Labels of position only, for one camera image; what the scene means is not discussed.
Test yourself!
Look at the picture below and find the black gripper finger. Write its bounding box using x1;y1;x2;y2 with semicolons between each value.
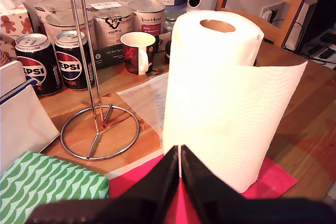
180;144;247;224
113;144;181;222

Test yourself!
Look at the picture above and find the metallic paper towel stand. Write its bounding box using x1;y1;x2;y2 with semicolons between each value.
59;0;141;161

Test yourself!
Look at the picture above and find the white paper towel roll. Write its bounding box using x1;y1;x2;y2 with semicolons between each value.
161;9;308;194

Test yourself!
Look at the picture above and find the white paper sheet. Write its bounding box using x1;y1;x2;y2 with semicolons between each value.
104;154;165;180

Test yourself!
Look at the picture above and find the red paper mat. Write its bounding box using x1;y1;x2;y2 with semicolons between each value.
109;153;298;224

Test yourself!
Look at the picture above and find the clear plastic sleeve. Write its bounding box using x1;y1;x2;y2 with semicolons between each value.
115;72;170;141

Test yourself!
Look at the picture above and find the green wave-patterned pouch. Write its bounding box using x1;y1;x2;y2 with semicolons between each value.
0;150;110;224

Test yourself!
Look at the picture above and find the black case with pale trim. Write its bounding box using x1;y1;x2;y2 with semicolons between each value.
164;40;173;64

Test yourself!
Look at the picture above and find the white Lancome box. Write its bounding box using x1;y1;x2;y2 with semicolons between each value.
0;60;60;174

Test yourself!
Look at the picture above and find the black Pepsi can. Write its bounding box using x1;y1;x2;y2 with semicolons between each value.
54;30;95;91
15;33;63;96

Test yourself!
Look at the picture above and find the gingerbread print tissue box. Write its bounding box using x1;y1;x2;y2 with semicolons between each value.
0;4;35;61

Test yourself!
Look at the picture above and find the dark red white-handled mug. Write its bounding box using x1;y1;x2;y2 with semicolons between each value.
120;31;161;76

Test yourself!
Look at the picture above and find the white wall socket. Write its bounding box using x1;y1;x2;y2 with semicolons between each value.
259;1;286;23

